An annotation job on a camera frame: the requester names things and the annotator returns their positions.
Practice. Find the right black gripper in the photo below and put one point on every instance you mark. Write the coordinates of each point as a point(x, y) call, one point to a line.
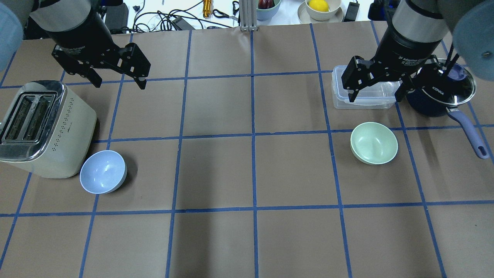
point(409, 45)

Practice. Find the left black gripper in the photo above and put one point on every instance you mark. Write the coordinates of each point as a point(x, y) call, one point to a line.
point(79, 31)

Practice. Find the green bowl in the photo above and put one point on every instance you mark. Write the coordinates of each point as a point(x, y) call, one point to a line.
point(373, 143)

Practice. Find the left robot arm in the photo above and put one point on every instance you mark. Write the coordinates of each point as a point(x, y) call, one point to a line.
point(58, 18)

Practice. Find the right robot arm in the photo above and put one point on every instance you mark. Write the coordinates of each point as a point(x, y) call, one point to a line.
point(415, 30)

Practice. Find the beige bowl with lemon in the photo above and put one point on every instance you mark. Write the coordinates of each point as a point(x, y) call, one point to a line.
point(322, 10)

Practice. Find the blue bowl with fruit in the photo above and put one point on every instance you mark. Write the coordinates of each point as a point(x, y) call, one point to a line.
point(266, 9)

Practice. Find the clear plastic container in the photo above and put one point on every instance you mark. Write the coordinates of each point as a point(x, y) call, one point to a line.
point(378, 96)

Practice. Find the dark blue saucepan with lid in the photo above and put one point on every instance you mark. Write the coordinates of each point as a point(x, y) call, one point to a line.
point(454, 88)

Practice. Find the black power adapter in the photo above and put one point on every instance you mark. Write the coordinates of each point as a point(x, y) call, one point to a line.
point(351, 12)

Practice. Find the cream toaster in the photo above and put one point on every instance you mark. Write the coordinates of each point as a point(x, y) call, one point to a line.
point(47, 130)

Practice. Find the orange screwdriver handle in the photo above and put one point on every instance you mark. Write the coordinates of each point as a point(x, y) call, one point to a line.
point(207, 8)

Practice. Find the aluminium frame post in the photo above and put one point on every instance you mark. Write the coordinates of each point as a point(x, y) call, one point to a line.
point(248, 15)

